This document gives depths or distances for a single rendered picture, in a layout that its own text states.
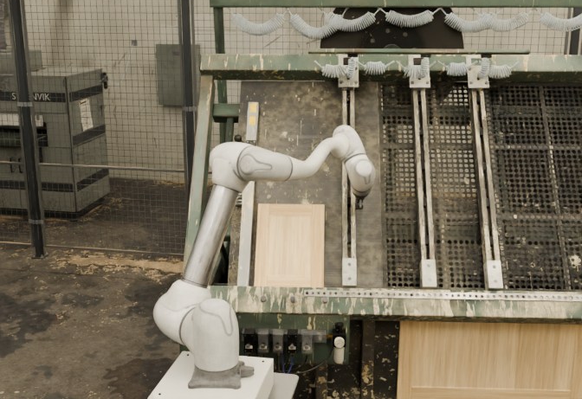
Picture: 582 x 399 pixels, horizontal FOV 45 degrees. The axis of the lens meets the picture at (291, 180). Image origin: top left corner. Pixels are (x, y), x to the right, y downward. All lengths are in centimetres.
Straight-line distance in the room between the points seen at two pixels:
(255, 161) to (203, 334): 61
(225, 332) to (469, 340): 146
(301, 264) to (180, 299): 81
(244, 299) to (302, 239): 39
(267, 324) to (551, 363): 139
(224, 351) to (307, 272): 87
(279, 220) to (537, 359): 140
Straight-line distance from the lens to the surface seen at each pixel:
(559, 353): 364
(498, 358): 358
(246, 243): 322
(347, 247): 320
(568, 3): 411
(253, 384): 250
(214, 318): 241
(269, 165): 247
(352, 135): 294
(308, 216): 327
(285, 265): 320
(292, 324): 314
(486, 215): 330
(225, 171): 256
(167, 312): 259
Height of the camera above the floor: 214
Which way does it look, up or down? 15 degrees down
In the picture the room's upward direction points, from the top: straight up
